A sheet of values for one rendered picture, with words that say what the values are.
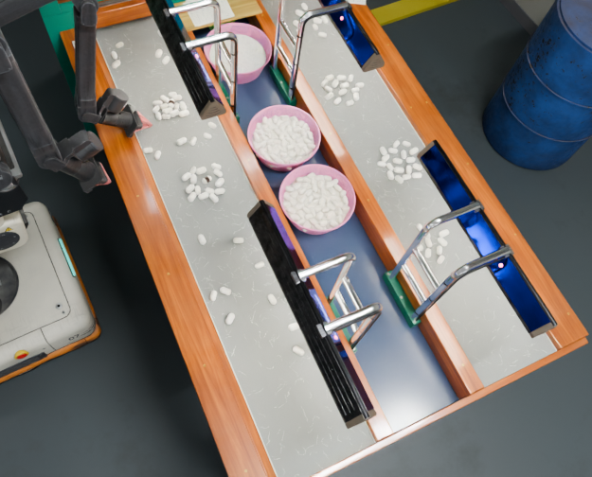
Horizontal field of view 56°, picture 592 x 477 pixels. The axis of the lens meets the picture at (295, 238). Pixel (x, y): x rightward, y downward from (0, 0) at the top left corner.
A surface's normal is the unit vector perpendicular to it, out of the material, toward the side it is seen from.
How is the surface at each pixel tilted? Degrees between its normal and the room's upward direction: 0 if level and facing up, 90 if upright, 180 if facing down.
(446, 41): 0
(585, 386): 0
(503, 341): 0
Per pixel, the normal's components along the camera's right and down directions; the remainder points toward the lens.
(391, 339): 0.11, -0.43
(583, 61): -0.64, 0.66
